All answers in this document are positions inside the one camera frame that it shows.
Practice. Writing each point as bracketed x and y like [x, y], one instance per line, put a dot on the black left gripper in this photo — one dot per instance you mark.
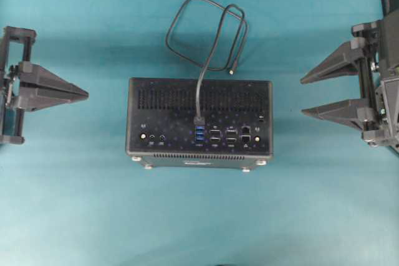
[29, 100]

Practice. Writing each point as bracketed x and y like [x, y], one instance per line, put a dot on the black mini PC box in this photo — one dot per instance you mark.
[210, 124]

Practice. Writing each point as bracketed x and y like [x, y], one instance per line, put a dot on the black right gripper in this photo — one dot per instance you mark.
[373, 53]

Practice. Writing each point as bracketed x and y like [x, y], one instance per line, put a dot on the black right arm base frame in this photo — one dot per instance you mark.
[390, 32]

